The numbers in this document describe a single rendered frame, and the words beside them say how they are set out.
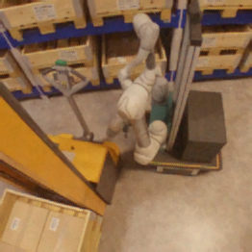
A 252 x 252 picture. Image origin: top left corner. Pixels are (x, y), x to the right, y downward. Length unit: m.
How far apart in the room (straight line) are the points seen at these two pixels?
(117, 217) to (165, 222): 0.54
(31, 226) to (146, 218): 1.21
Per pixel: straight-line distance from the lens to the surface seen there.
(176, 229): 2.51
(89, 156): 1.77
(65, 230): 1.91
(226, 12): 2.55
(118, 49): 3.11
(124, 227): 2.50
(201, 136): 1.91
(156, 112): 2.11
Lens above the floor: 2.49
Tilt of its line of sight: 62 degrees down
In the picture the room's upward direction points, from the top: 7 degrees counter-clockwise
